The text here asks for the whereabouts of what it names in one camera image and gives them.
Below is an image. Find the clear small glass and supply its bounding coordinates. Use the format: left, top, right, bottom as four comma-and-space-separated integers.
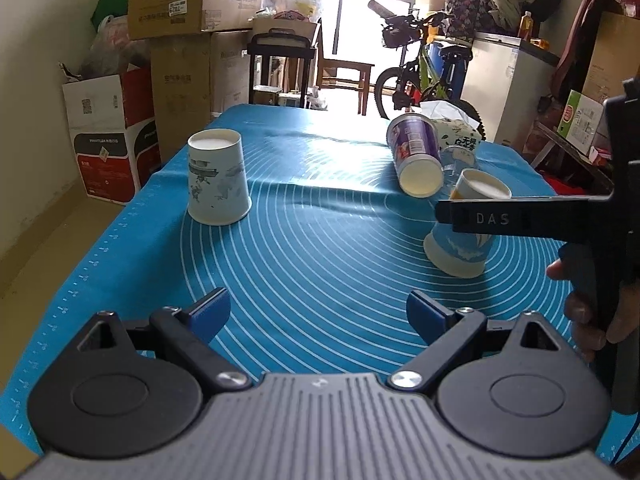
440, 144, 477, 177

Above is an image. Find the green bag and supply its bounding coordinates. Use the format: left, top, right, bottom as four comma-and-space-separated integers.
89, 0, 134, 37

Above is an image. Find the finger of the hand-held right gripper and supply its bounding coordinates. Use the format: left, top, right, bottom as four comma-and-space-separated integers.
434, 195, 617, 241

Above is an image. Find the person's right hand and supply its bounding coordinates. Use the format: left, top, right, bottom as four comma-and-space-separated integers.
546, 259, 640, 363

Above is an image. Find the tissue pack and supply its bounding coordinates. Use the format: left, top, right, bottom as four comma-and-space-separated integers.
419, 100, 485, 155

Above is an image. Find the bicycle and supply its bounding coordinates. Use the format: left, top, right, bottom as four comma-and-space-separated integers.
367, 0, 484, 137

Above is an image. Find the floral cloth bundle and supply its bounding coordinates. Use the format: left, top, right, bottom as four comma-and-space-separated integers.
444, 0, 502, 37

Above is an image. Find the black utility cart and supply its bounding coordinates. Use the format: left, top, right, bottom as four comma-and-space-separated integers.
246, 31, 321, 109

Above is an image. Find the tall brown cardboard box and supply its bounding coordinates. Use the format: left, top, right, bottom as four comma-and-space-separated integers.
149, 29, 252, 162

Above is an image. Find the blue silicone mat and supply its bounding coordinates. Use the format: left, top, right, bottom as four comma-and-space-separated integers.
0, 103, 603, 457

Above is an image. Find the red and white cardboard box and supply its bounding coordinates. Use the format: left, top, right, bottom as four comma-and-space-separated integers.
61, 66, 162, 207

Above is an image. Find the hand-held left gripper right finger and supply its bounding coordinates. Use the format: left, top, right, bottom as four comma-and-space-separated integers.
388, 289, 562, 396

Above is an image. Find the translucent plastic bag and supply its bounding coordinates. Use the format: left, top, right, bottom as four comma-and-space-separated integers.
81, 14, 152, 80

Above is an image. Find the flat brown cardboard box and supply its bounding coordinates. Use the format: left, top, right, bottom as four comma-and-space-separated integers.
581, 10, 640, 107

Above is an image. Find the green and white box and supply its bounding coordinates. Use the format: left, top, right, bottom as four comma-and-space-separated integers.
556, 89, 609, 157

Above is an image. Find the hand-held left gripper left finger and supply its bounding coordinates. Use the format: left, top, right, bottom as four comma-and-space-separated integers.
77, 287, 252, 395

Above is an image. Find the blue and orange paper cup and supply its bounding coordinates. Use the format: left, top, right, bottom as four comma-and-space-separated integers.
423, 168, 513, 280

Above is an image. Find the white paper cup blue print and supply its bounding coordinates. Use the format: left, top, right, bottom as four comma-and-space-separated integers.
186, 128, 253, 226

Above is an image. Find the white chest freezer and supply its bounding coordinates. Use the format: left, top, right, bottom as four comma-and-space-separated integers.
459, 30, 562, 152

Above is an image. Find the wooden chair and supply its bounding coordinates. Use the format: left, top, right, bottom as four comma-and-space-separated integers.
316, 16, 376, 116

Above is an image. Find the purple paper cup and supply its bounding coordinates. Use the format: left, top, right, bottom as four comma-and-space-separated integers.
386, 112, 445, 199

